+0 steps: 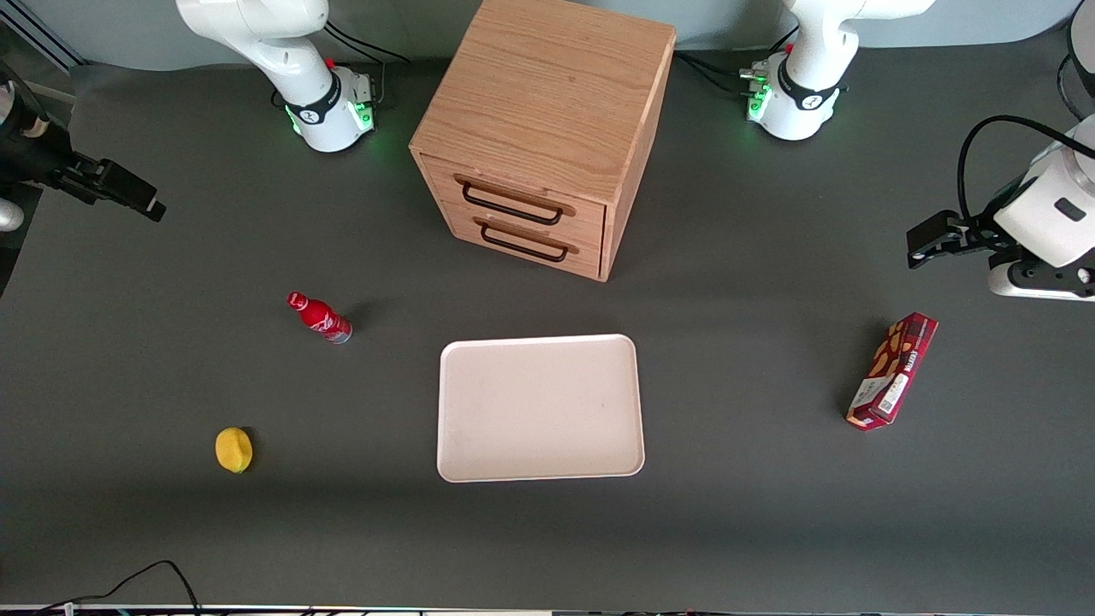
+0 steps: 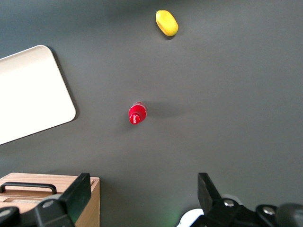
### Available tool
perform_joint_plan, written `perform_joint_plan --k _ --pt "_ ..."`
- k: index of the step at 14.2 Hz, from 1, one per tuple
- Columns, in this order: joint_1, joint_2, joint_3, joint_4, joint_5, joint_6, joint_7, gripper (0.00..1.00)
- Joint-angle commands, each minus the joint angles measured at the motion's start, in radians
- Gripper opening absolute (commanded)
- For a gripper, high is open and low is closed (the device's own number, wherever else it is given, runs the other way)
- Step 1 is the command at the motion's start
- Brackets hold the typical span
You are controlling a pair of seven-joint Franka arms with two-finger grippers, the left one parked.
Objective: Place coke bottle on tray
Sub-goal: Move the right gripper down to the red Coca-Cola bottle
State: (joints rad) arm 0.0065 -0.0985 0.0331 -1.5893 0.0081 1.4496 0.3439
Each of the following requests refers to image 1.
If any black left arm base cable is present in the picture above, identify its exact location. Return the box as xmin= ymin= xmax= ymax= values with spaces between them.
xmin=674 ymin=26 xmax=800 ymax=97

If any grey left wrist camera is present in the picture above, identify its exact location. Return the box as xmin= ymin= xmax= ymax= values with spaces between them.
xmin=988 ymin=252 xmax=1095 ymax=302

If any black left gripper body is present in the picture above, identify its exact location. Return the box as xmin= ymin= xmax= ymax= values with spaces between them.
xmin=958 ymin=210 xmax=1019 ymax=258

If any cream rectangular tray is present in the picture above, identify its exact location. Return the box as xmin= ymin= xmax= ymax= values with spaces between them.
xmin=436 ymin=334 xmax=646 ymax=483

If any grey aluminium frame rail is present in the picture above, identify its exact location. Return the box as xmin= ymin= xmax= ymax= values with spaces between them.
xmin=0 ymin=9 xmax=86 ymax=76

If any red snack box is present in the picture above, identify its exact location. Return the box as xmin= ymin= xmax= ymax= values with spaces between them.
xmin=845 ymin=311 xmax=940 ymax=432

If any black metal drawer handle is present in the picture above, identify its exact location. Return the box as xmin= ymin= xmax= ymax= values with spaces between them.
xmin=454 ymin=175 xmax=577 ymax=227
xmin=473 ymin=217 xmax=580 ymax=263

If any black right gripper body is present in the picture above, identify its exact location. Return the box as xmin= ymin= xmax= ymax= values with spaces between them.
xmin=0 ymin=81 xmax=80 ymax=187

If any black right arm base cable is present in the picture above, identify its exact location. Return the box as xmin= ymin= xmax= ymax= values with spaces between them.
xmin=323 ymin=21 xmax=412 ymax=66

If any yellow lemon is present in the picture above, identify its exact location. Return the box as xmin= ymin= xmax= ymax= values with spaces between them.
xmin=215 ymin=427 xmax=255 ymax=474

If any red coke bottle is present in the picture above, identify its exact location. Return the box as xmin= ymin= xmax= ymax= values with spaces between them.
xmin=287 ymin=291 xmax=353 ymax=345

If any black arm base cable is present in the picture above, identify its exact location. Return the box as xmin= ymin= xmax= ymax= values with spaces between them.
xmin=323 ymin=21 xmax=412 ymax=66
xmin=674 ymin=26 xmax=800 ymax=97

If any black cable at table edge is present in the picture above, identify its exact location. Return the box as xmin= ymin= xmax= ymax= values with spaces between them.
xmin=33 ymin=560 xmax=203 ymax=616

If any wooden drawer cabinet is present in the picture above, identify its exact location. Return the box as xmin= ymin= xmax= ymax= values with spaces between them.
xmin=409 ymin=0 xmax=678 ymax=283

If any wooden drawer front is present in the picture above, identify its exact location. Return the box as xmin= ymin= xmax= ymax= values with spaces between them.
xmin=440 ymin=201 xmax=605 ymax=280
xmin=418 ymin=153 xmax=607 ymax=246

